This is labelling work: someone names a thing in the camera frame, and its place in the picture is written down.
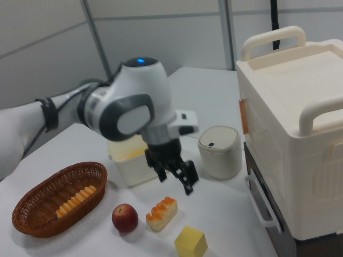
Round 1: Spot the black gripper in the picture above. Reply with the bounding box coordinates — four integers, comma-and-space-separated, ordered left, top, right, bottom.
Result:
145, 138, 199, 195

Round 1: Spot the yellow cube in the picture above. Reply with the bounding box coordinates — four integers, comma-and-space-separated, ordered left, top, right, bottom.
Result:
174, 225, 209, 257

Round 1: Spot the white square plastic container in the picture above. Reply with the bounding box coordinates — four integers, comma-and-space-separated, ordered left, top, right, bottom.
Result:
107, 133, 162, 187

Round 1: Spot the toy bread with orange topping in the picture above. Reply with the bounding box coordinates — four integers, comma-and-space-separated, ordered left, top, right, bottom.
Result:
145, 196, 178, 231

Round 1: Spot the small white lidded bin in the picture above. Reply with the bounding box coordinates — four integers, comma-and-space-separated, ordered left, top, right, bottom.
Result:
197, 125, 243, 180

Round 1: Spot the red toy apple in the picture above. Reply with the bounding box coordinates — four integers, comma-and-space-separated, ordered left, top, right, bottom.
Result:
111, 203, 139, 233

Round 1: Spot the yellow orange striped toy food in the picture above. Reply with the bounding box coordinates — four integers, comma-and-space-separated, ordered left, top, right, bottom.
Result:
55, 185, 97, 220

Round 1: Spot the brown wicker oval basket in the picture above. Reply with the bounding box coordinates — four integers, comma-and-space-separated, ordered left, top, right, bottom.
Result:
12, 161, 108, 238

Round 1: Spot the black pole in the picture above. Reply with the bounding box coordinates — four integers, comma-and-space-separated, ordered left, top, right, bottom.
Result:
269, 0, 281, 50

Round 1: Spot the orange cabinet door handle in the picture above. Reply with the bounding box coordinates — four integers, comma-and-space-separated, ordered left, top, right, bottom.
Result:
238, 99, 248, 134

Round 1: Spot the dark drawer with white handle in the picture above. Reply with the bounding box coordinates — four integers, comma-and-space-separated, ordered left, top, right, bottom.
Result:
243, 141, 297, 257

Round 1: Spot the cream toy cabinet with handles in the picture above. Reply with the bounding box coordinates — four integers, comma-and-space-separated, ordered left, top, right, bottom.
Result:
235, 26, 343, 241

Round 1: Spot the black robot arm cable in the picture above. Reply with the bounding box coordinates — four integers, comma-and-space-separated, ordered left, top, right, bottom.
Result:
21, 62, 124, 158

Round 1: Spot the black strap on arm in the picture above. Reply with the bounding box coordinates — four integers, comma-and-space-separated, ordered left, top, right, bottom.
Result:
35, 97, 59, 133

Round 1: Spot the grey partition post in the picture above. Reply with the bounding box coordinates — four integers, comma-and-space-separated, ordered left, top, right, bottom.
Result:
219, 0, 237, 72

